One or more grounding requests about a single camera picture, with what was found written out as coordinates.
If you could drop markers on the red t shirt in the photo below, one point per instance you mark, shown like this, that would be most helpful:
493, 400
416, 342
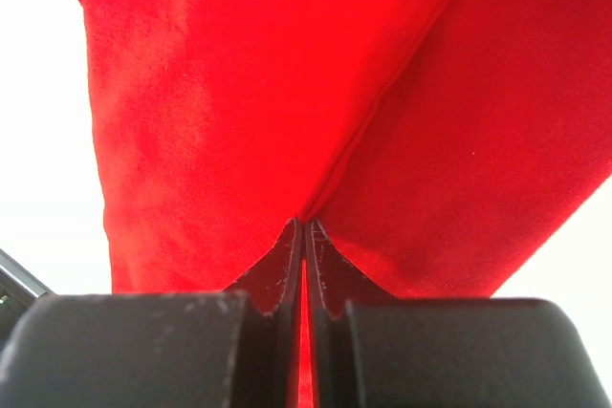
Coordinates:
440, 143

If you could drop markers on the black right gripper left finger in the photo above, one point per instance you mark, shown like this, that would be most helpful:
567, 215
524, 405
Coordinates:
238, 347

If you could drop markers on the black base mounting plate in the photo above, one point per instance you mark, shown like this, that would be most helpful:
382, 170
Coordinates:
19, 289

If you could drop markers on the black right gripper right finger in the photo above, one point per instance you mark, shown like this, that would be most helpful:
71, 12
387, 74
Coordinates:
372, 349

